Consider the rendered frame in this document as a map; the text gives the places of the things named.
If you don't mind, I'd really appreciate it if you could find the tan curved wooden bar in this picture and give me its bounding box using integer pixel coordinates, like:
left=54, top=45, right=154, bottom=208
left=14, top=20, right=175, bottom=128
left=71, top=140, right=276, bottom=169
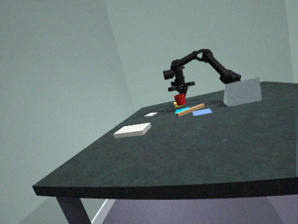
left=176, top=104, right=205, bottom=117

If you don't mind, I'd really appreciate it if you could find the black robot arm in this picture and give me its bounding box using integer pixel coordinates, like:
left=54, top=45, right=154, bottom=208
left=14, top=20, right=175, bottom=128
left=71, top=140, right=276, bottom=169
left=163, top=49, right=241, bottom=84

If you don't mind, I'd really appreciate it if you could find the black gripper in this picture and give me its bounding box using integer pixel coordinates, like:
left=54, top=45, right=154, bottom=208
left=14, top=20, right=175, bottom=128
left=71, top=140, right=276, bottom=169
left=168, top=76, right=195, bottom=97

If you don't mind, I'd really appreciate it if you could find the red cup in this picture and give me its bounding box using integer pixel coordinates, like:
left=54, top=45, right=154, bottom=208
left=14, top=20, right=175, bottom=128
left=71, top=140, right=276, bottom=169
left=174, top=94, right=186, bottom=106

